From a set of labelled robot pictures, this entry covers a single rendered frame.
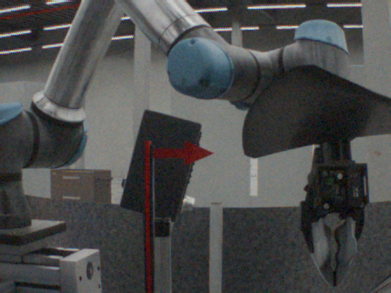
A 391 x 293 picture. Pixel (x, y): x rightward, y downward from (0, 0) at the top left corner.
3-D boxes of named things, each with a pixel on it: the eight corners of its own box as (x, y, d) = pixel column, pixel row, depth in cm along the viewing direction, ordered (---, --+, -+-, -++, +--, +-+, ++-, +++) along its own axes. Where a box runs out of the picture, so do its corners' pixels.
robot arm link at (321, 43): (306, 45, 94) (353, 31, 89) (313, 112, 91) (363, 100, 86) (278, 26, 88) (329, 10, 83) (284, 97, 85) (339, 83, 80)
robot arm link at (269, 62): (200, 57, 91) (264, 37, 84) (244, 65, 100) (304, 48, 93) (209, 112, 90) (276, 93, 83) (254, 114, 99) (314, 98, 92)
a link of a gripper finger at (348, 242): (342, 283, 75) (340, 212, 77) (332, 288, 80) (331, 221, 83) (366, 282, 75) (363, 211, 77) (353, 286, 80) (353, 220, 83)
